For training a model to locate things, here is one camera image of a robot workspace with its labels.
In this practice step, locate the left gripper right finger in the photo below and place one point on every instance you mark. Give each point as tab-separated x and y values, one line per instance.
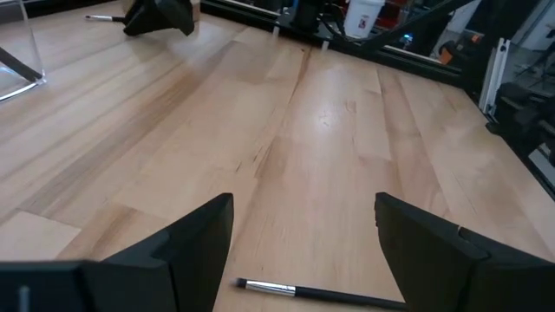
433	268

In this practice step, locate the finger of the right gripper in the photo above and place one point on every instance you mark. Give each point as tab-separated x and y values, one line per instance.
182	15
147	19

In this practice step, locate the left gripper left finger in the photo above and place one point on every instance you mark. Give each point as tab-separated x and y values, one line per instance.
186	268

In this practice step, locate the thin black makeup brush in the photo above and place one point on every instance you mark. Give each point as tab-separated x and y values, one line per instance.
102	18
269	287
17	65

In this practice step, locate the clear acrylic brush organizer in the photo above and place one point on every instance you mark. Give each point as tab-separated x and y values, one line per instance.
21	90

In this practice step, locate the white plastic bucket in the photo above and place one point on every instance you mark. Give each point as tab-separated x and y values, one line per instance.
364	17

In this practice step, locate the orange and black object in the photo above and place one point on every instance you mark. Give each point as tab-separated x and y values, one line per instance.
446	54

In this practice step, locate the silver aluminium extrusion post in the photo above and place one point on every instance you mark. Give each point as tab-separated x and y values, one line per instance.
494	78

